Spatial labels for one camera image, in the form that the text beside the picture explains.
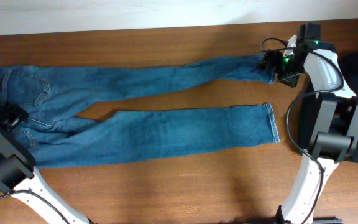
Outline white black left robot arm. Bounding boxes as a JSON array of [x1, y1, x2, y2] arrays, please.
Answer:
[[0, 103, 92, 224]]

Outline grey metal bracket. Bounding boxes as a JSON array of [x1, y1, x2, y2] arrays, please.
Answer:
[[312, 218, 343, 224]]

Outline blue denim jeans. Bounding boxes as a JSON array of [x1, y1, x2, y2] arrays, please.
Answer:
[[0, 55, 280, 168]]

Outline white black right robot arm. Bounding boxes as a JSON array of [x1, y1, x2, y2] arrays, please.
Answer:
[[258, 22, 358, 223]]

